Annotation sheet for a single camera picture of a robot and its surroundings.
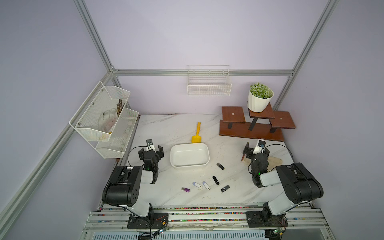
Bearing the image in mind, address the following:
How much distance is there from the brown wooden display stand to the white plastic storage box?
8.2 inches

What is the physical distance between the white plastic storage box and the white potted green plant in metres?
0.39

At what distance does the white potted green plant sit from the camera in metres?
0.84

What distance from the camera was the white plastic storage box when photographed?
968 mm

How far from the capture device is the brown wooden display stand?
0.94 meters

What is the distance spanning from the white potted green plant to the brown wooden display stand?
5 cm
